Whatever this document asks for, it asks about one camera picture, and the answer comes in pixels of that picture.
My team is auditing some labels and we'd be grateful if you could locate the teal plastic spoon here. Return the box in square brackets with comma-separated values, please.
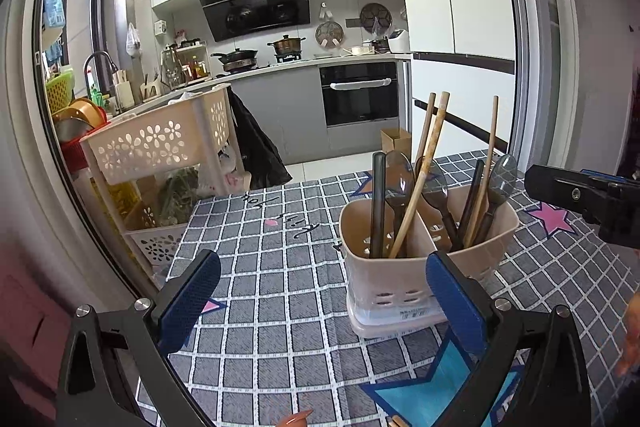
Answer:
[473, 154, 518, 246]

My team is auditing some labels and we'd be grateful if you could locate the dark grey spoon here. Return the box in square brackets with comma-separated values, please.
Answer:
[422, 164, 462, 251]
[385, 150, 414, 239]

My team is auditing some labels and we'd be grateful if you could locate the blue patterned bamboo chopstick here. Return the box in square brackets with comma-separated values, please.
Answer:
[386, 415, 409, 427]

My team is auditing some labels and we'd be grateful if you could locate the kitchen faucet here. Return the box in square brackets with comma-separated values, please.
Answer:
[82, 50, 119, 95]

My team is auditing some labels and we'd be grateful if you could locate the right hand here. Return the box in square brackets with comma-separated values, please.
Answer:
[616, 293, 640, 376]

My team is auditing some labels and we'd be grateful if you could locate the left hand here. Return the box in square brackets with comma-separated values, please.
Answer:
[277, 410, 314, 427]

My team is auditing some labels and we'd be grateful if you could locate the pink plastic stool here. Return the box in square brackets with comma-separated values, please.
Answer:
[1, 258, 70, 426]

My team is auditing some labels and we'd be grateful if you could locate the grey checkered tablecloth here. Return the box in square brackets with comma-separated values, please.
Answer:
[170, 160, 639, 426]

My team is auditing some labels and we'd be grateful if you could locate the pink utensil holder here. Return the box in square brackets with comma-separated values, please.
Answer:
[338, 199, 520, 338]

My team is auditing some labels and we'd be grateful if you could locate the cardboard box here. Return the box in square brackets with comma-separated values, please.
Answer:
[381, 128, 412, 158]

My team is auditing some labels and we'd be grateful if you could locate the beige plastic storage rack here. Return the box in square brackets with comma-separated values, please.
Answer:
[80, 83, 250, 275]

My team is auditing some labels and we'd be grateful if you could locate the white refrigerator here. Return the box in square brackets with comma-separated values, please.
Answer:
[405, 0, 516, 141]

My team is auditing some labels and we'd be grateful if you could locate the black built-in oven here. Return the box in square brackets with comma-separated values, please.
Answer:
[319, 62, 399, 127]

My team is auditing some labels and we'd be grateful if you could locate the black hanging bag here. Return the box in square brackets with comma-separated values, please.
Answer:
[228, 88, 292, 191]

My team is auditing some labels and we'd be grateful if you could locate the brown cooking pot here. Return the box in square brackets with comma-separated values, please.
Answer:
[268, 35, 306, 57]

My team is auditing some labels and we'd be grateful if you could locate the black wok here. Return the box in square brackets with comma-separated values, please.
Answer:
[210, 49, 257, 72]

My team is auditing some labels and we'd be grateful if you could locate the black range hood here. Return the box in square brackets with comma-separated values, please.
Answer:
[198, 0, 310, 42]

